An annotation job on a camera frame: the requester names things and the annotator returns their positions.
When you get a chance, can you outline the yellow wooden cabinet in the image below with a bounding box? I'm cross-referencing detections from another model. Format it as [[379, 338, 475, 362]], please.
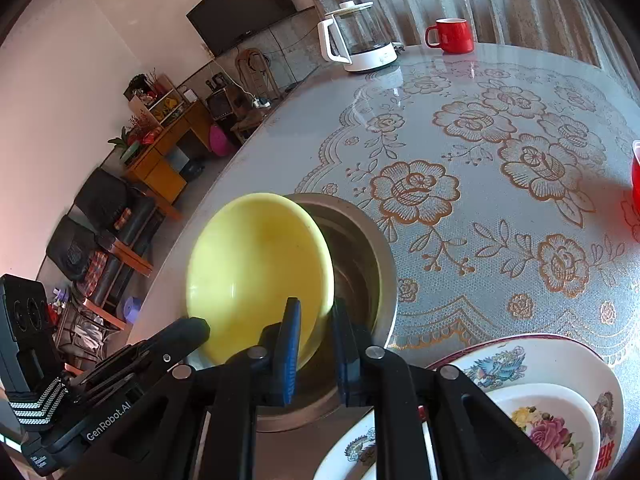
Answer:
[[120, 100, 213, 206]]

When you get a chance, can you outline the black wall television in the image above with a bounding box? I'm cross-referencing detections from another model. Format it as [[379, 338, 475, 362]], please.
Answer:
[[186, 0, 298, 58]]

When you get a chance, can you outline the stainless steel bowl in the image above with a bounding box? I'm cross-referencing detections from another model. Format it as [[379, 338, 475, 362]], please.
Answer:
[[189, 192, 399, 433]]

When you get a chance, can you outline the white glass electric kettle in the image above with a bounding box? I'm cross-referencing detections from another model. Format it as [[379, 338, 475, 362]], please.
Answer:
[[317, 1, 399, 73]]

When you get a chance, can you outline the red mug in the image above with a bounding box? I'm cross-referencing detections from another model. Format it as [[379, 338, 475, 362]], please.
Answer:
[[425, 17, 475, 54]]

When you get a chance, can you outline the yellow bowl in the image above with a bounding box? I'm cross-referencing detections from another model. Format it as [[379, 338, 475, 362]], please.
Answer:
[[185, 192, 335, 367]]

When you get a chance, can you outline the wooden chair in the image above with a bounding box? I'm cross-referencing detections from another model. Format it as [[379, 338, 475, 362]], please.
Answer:
[[235, 48, 281, 143]]

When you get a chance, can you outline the floral lace tablecloth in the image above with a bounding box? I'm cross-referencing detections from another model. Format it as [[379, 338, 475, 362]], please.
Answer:
[[127, 42, 640, 480]]

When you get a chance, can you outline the pink bag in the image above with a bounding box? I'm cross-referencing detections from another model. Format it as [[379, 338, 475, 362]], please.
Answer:
[[209, 124, 236, 157]]

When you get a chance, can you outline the small black monitor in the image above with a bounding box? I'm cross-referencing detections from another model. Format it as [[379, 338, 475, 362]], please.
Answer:
[[206, 87, 236, 121]]

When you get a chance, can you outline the white rose print plate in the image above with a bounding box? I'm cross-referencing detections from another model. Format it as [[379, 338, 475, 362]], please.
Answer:
[[360, 382, 601, 480]]

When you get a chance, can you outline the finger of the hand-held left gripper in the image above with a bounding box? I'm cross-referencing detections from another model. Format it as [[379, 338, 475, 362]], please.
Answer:
[[65, 316, 211, 388]]

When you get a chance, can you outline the white dragon print plate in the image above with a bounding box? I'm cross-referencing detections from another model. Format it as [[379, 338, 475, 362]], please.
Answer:
[[312, 334, 625, 480]]

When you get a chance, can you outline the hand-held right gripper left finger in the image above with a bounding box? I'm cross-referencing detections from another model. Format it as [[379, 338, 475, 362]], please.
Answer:
[[60, 297, 302, 480]]

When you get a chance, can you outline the black armchair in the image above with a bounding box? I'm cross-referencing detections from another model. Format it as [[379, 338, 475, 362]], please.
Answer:
[[74, 167, 183, 248], [46, 215, 153, 321]]

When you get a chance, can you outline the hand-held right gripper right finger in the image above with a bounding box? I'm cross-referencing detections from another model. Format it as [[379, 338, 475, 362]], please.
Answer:
[[331, 297, 571, 480]]

